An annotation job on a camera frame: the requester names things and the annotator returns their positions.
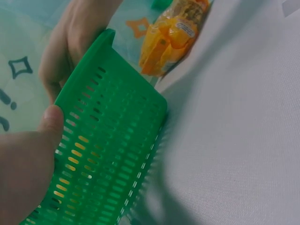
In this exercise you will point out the small green plastic object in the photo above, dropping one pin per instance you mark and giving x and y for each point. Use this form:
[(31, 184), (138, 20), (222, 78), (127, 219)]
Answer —
[(162, 3)]

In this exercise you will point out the orange snack packet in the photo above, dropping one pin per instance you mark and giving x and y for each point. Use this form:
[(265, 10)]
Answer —
[(167, 39)]

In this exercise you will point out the person's right fingers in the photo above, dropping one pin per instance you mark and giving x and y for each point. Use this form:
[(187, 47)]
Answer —
[(55, 68)]

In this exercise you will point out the person's left hand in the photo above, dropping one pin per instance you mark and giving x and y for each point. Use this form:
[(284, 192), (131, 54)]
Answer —
[(23, 168)]

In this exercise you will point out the person's right hand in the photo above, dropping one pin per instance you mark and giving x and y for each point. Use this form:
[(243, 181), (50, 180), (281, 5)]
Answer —
[(77, 25)]

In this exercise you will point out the green slotted plastic basket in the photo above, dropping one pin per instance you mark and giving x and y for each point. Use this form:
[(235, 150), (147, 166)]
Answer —
[(112, 131)]

